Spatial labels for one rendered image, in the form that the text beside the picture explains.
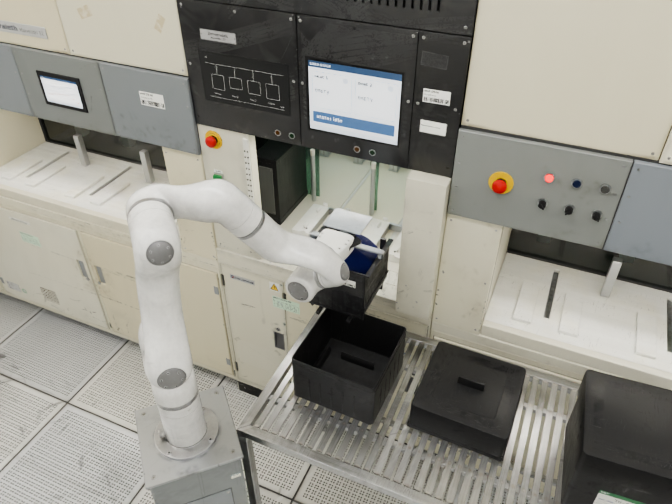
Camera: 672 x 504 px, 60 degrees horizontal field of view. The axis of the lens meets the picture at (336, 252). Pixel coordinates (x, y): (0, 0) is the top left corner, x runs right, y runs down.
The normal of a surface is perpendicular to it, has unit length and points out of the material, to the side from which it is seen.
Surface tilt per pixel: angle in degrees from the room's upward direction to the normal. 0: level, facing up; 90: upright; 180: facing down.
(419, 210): 90
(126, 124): 90
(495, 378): 0
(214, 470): 90
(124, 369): 0
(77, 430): 0
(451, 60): 90
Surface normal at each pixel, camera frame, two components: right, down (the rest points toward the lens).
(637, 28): -0.40, 0.57
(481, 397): 0.00, -0.79
